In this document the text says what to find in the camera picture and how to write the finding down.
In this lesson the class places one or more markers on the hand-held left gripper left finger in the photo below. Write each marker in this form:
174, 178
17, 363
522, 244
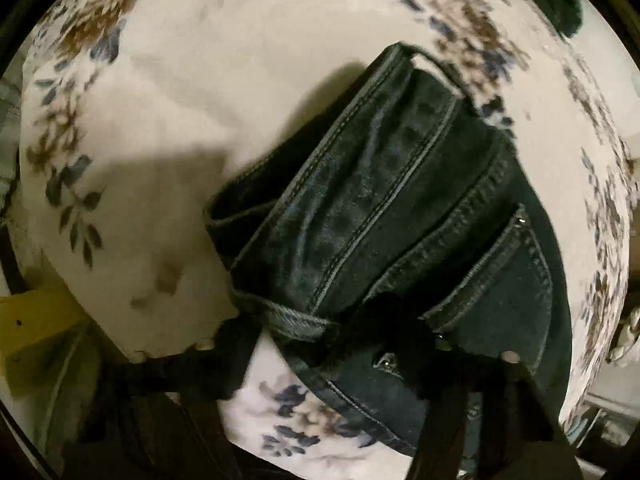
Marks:
235, 355

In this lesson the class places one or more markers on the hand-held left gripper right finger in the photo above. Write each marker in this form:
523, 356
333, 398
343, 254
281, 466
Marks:
400, 340

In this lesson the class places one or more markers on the dark blue denim pants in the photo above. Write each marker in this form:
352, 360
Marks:
380, 210

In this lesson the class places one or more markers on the yellow box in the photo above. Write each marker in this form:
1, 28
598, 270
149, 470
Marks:
35, 330

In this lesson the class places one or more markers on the white floral bed sheet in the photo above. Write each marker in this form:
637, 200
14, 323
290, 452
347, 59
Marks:
210, 110

